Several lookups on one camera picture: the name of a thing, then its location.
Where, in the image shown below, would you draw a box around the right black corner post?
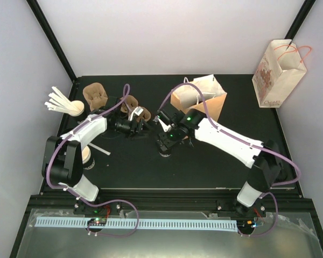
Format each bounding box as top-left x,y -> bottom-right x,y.
284,0 -> 316,40

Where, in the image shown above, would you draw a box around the light blue cable duct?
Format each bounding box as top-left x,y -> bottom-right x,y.
34,217 -> 237,232

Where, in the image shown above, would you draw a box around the white printed paper bag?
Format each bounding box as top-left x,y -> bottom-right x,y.
252,39 -> 312,108

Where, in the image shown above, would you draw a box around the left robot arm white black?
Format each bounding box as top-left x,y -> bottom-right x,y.
42,97 -> 151,214

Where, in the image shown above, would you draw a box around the left black corner post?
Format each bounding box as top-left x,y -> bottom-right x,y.
26,0 -> 77,82

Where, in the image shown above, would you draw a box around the brown paper bag white handles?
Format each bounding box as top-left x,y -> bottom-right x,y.
171,74 -> 227,121

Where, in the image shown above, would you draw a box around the black corner post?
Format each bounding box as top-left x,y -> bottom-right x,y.
284,0 -> 316,40
26,0 -> 77,82

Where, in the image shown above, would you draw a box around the small green circuit board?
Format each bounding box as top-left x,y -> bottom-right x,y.
87,218 -> 107,226

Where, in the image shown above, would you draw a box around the stacked brown pulp cup carriers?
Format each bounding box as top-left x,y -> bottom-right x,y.
83,82 -> 108,111

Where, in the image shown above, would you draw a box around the white wrapped straw on table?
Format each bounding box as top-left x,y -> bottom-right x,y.
88,143 -> 111,156

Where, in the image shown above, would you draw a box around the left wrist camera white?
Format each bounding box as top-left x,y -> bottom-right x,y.
128,106 -> 143,121

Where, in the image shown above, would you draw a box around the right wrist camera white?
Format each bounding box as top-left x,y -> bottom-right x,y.
153,115 -> 171,132

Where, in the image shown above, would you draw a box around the black aluminium frame rail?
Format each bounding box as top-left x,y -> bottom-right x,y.
26,189 -> 316,215

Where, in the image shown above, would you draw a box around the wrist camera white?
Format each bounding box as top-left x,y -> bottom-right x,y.
128,106 -> 143,121
153,115 -> 171,132

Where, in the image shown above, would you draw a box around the bundle of white wrapped straws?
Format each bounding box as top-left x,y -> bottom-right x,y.
44,87 -> 74,113

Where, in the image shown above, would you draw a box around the paper cup holding stirrers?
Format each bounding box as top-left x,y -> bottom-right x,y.
68,100 -> 85,117

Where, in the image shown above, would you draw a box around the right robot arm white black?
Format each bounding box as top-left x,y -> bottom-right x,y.
153,106 -> 283,217

